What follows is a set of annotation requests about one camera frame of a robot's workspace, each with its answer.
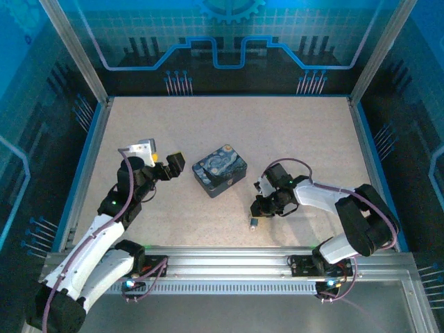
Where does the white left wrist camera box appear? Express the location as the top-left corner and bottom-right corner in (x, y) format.
(117, 138), (157, 166)

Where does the aluminium frame post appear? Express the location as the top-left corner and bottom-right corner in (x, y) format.
(348, 0), (419, 105)
(37, 0), (112, 105)

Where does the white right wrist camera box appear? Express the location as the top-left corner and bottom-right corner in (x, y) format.
(254, 175), (275, 197)

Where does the long aluminium mounting rail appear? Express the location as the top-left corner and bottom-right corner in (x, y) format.
(41, 246), (419, 280)

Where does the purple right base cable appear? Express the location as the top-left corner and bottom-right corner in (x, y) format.
(314, 258), (362, 304)

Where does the grey metal panel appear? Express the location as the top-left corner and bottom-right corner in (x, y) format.
(20, 277), (438, 333)

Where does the slotted grey cable duct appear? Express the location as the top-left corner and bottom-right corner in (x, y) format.
(103, 281), (322, 296)

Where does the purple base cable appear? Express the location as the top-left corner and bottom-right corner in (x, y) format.
(121, 255), (171, 303)
(314, 258), (362, 304)

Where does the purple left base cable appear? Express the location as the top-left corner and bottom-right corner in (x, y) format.
(121, 255), (171, 303)

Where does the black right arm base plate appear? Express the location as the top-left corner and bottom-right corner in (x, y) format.
(287, 253), (354, 278)

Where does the starry night print tin box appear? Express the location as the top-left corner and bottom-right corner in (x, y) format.
(191, 144), (248, 199)

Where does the blue table border strip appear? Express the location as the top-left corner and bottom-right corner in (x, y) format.
(356, 102), (412, 253)
(55, 100), (104, 251)

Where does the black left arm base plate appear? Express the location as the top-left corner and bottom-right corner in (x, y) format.
(107, 255), (170, 278)

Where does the aluminium table side rail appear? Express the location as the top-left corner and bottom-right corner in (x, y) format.
(348, 96), (384, 195)
(64, 98), (114, 250)

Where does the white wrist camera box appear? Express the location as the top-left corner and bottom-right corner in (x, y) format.
(254, 175), (275, 197)
(117, 138), (157, 166)

